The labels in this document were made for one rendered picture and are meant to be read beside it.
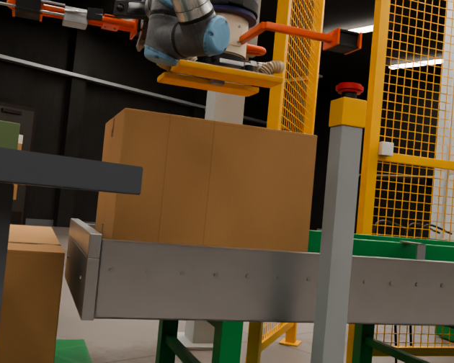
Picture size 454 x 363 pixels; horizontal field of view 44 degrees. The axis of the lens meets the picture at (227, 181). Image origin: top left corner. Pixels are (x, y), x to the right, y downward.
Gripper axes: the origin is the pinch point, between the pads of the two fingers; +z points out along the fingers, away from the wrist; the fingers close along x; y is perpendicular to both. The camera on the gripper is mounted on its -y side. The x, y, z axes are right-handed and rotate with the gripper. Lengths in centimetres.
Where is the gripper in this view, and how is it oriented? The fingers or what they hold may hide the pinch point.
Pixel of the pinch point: (138, 27)
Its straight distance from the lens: 183.4
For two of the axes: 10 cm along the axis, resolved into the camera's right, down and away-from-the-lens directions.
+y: 9.3, 1.0, 3.4
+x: 0.9, -9.9, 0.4
